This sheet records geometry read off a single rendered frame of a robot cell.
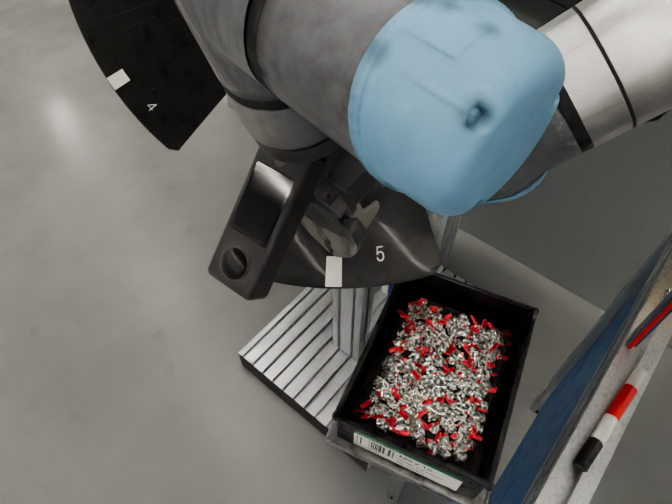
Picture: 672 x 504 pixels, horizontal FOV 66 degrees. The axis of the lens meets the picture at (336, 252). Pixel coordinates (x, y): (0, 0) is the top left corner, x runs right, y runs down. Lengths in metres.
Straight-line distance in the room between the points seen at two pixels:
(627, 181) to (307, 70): 1.28
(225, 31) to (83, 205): 1.89
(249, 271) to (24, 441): 1.36
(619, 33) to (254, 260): 0.25
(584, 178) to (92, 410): 1.46
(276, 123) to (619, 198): 1.24
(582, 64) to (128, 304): 1.60
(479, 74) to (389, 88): 0.03
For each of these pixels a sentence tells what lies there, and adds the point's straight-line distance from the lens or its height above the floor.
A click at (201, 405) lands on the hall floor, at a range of 1.54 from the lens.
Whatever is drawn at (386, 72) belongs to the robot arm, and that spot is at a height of 1.30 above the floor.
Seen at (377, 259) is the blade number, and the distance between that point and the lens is 0.53.
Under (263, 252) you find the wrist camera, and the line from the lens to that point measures 0.37.
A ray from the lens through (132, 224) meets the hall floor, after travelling 1.98.
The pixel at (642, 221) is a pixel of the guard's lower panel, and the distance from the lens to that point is 1.50.
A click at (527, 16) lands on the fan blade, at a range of 0.45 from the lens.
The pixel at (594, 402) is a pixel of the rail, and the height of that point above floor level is 0.86.
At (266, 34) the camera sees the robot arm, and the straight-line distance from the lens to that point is 0.22.
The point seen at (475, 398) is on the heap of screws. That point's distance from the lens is 0.61.
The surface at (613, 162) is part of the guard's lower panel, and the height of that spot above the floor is 0.54.
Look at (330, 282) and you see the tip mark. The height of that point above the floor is 0.96.
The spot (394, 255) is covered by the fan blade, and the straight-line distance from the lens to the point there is 0.54.
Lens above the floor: 1.40
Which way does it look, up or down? 53 degrees down
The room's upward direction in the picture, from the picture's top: straight up
